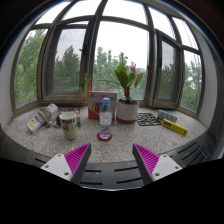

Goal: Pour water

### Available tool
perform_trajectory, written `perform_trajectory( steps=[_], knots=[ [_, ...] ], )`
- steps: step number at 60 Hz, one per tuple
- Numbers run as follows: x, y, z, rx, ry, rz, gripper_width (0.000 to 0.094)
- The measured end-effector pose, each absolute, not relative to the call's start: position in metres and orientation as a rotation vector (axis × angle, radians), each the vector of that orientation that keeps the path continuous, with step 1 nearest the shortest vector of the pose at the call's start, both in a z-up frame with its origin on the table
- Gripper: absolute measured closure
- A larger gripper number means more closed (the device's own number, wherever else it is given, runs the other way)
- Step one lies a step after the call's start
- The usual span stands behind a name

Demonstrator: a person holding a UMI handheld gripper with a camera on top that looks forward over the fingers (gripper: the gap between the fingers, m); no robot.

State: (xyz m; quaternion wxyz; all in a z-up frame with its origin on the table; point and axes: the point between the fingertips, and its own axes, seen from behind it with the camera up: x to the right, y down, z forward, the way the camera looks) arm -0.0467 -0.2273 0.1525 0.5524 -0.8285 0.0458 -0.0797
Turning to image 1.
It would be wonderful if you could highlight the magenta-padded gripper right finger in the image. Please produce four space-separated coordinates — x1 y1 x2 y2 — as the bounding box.
132 143 184 185

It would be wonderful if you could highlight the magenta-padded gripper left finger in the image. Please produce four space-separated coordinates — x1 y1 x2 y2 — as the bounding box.
40 143 92 185

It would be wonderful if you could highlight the clear blue-capped water bottle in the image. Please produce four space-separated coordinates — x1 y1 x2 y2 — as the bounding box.
98 97 114 140

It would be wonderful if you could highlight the cream mug with black letters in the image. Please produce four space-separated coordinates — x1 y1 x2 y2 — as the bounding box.
58 111 79 141

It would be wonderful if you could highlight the long yellow box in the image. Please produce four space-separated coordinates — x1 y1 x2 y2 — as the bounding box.
161 118 189 137

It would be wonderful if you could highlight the long white cardboard box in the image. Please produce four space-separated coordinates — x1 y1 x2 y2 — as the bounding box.
26 103 59 134

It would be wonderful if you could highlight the small blue-green box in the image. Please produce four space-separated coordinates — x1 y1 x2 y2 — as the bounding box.
156 109 179 124

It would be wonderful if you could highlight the flat round red coaster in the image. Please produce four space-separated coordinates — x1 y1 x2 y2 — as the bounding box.
96 131 113 142

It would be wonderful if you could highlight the black grid trivet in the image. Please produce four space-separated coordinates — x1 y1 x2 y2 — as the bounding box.
135 112 163 127

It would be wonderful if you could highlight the potted plant in white pot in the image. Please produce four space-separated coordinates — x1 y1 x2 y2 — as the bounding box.
78 52 153 125

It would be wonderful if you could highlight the white and red filament box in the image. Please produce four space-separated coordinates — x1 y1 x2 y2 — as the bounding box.
87 90 118 120

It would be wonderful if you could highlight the dark-framed bay window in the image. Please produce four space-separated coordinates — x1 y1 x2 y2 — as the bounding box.
9 0 204 118

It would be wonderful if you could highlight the coiled white cable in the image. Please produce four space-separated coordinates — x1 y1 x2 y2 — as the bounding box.
38 107 54 128

